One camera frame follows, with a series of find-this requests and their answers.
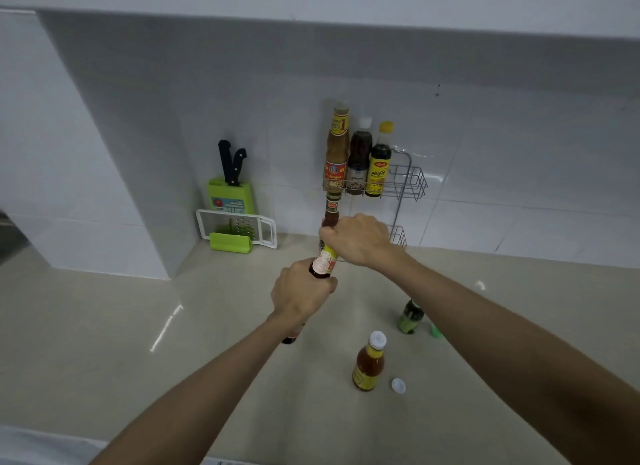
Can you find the person's right hand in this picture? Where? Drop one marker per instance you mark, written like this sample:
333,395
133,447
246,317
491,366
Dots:
365,239

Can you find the person's left hand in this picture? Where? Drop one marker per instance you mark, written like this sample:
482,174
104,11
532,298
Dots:
300,294

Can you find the small bottle red white cap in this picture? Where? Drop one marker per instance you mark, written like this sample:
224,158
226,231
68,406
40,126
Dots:
325,262

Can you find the red chili sauce bottle gold cap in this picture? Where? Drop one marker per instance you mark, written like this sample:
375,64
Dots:
331,207

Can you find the yellow label soy sauce bottle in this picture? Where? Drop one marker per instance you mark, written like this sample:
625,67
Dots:
378,172

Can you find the dark sauce bottle white cap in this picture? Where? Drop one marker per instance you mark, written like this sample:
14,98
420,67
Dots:
359,154

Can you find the small green jar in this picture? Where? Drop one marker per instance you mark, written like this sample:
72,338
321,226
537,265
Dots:
410,319

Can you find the tall light brown sauce bottle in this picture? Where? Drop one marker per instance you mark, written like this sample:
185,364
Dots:
337,149

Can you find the small orange sauce bottle white cap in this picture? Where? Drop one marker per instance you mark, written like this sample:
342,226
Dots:
369,367

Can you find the green cap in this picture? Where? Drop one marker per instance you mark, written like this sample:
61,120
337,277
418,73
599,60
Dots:
436,331

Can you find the person's left forearm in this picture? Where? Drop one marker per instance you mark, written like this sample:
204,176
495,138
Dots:
200,394

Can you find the person's right forearm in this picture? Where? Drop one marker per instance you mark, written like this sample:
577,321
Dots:
515,359

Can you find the white framed grater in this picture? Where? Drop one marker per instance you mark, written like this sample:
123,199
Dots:
271,232

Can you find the green grater holder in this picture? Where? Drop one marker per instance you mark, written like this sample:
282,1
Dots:
230,243

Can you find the green knife block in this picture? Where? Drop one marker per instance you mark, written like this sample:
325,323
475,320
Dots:
231,199

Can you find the white upper cabinet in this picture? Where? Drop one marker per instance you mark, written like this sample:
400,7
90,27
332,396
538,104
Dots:
320,2

